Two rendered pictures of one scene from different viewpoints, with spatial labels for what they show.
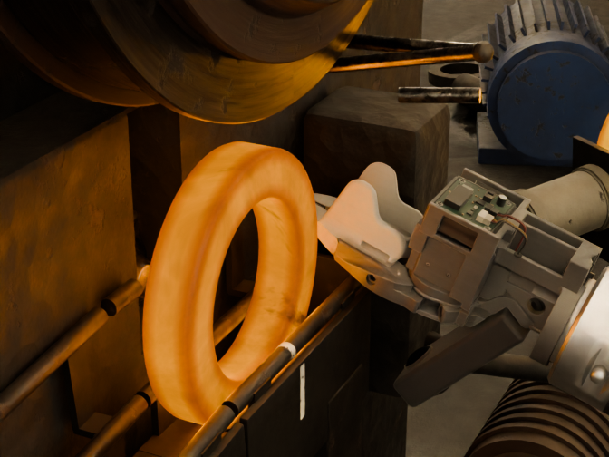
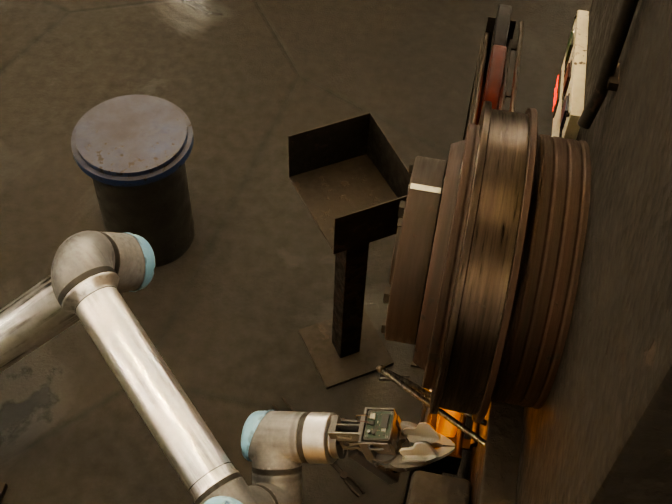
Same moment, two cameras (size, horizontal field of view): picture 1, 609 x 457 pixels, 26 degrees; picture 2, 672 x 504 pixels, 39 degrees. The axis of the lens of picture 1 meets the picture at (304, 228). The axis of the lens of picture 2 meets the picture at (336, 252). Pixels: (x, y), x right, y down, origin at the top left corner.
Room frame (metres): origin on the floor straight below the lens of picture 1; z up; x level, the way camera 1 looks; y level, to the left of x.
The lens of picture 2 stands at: (1.53, -0.42, 2.24)
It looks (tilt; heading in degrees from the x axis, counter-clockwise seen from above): 52 degrees down; 164
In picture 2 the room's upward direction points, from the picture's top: 3 degrees clockwise
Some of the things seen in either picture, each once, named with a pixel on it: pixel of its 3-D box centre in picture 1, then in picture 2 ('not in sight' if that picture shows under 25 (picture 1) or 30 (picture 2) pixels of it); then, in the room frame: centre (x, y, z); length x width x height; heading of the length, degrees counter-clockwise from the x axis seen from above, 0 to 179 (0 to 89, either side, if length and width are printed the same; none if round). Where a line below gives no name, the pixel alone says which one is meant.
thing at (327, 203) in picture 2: not in sight; (347, 262); (0.16, 0.02, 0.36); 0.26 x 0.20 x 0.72; 9
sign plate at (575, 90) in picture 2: not in sight; (567, 101); (0.49, 0.28, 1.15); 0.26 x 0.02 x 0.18; 154
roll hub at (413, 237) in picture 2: not in sight; (413, 249); (0.71, -0.05, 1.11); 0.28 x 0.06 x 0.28; 154
